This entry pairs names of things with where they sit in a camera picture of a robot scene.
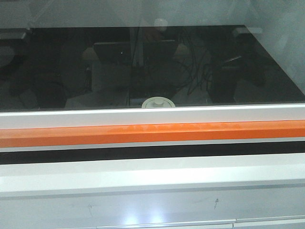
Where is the glass jar with white lid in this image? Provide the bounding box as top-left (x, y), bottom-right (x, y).
top-left (142, 96), bottom-right (175, 108)

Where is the fume hood glass sash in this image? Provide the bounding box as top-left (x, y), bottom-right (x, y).
top-left (0, 0), bottom-right (305, 153)

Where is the orange sash handle bar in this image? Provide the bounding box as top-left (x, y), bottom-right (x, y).
top-left (0, 120), bottom-right (305, 148)

